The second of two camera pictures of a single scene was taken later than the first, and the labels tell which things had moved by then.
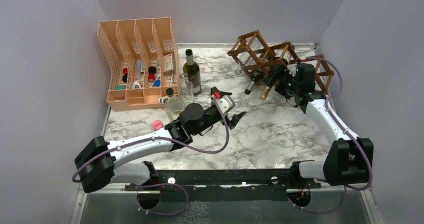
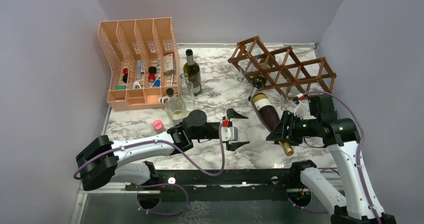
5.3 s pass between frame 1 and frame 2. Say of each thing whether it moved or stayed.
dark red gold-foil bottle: moved
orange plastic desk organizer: stayed
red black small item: stayed
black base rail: stayed
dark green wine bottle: stayed
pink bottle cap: stayed
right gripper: moved
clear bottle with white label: stayed
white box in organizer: stayed
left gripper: moved
